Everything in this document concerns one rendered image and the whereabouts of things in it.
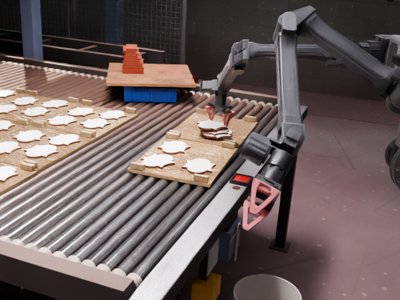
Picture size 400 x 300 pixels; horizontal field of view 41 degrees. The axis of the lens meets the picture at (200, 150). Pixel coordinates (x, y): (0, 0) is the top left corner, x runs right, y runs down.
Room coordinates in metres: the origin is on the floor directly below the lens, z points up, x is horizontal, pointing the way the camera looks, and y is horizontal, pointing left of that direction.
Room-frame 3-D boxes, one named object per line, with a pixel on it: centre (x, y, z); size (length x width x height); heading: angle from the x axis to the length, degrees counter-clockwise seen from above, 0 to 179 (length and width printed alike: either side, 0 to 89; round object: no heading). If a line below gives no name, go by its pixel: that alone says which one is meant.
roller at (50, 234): (2.24, 0.17, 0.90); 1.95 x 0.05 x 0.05; 160
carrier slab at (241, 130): (2.49, -0.06, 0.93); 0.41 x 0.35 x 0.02; 163
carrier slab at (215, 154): (2.09, 0.06, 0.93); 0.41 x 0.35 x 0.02; 163
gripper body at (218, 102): (2.42, -0.08, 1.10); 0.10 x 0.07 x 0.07; 43
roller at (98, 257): (2.17, -0.02, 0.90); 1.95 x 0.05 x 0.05; 160
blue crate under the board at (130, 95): (3.07, 0.32, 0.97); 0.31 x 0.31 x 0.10; 8
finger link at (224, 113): (2.40, -0.11, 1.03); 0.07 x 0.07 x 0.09; 43
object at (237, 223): (1.74, -0.11, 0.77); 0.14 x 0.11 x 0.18; 160
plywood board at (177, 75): (3.14, 0.33, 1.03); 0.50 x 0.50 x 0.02; 8
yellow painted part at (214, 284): (1.57, -0.05, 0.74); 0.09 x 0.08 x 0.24; 160
